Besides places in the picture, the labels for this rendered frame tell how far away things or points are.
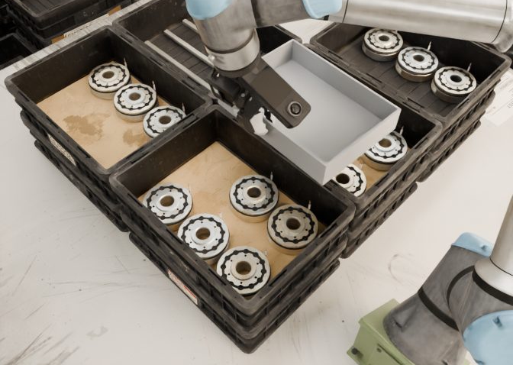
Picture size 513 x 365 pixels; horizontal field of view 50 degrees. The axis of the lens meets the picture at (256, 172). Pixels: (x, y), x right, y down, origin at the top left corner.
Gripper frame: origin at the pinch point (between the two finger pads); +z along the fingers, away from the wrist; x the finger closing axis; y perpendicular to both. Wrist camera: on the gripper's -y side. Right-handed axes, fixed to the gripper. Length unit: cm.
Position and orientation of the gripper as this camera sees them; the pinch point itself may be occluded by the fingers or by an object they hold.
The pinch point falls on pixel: (269, 128)
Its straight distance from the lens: 96.2
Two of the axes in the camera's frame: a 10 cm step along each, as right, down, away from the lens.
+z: 1.9, 4.3, 8.8
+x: -6.5, 7.3, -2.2
